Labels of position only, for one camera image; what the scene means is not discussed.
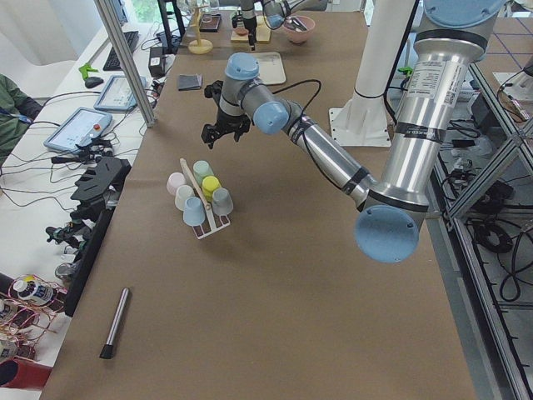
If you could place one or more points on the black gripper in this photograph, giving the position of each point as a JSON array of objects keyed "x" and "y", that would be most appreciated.
[
  {"x": 251, "y": 32},
  {"x": 228, "y": 119}
]

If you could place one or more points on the green cup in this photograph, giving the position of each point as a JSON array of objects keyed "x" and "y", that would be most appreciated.
[{"x": 201, "y": 170}]

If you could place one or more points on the cream rabbit tray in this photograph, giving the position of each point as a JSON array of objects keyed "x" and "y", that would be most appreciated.
[{"x": 271, "y": 70}]

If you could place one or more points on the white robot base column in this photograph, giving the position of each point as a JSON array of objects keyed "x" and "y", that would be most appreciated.
[{"x": 362, "y": 122}]

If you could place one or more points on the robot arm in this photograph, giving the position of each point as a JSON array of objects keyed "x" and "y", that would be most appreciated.
[
  {"x": 388, "y": 185},
  {"x": 276, "y": 14}
]

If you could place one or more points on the dark brown small tray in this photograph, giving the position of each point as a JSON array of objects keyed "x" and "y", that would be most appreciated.
[{"x": 210, "y": 23}]

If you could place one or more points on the yellow cup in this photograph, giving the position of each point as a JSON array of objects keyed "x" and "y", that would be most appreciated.
[{"x": 209, "y": 185}]

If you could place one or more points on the pink cup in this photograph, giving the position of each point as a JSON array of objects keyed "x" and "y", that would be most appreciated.
[{"x": 174, "y": 181}]

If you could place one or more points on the grey cup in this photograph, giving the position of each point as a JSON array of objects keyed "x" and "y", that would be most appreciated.
[{"x": 222, "y": 203}]

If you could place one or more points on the cream cup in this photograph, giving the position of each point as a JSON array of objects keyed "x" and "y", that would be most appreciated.
[{"x": 183, "y": 192}]

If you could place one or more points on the blue cup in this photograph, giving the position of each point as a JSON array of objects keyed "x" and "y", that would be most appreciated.
[{"x": 193, "y": 212}]

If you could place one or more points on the bamboo cutting board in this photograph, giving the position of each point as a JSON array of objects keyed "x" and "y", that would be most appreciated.
[{"x": 240, "y": 34}]

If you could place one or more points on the pink bowl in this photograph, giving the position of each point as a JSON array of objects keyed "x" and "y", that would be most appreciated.
[{"x": 297, "y": 33}]

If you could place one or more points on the wooden mug tree stand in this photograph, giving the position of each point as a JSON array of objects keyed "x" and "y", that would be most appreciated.
[{"x": 199, "y": 45}]

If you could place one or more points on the grey folded cloth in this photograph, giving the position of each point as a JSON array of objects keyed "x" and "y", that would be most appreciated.
[{"x": 188, "y": 82}]

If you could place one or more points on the black power adapter box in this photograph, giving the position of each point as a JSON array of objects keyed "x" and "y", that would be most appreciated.
[{"x": 157, "y": 62}]

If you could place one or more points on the blue teach pendant far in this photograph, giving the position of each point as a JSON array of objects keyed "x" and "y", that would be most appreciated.
[{"x": 116, "y": 96}]

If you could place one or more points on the blue teach pendant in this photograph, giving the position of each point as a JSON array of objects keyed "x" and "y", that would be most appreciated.
[
  {"x": 116, "y": 96},
  {"x": 84, "y": 125}
]

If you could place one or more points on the black tool holder rack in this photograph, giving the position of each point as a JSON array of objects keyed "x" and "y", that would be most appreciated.
[{"x": 91, "y": 189}]

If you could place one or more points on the blue teach pendant near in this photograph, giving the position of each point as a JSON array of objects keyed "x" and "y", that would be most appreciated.
[{"x": 84, "y": 125}]

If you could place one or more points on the black computer mouse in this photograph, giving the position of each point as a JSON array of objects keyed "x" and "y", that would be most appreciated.
[{"x": 92, "y": 82}]

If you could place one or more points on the person in green jacket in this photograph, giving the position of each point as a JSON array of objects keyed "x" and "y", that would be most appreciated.
[{"x": 18, "y": 111}]

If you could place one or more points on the white plastic bottle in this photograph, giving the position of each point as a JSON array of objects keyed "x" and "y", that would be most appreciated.
[{"x": 33, "y": 292}]

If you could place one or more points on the aluminium frame post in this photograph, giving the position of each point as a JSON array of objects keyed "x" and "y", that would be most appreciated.
[{"x": 124, "y": 54}]

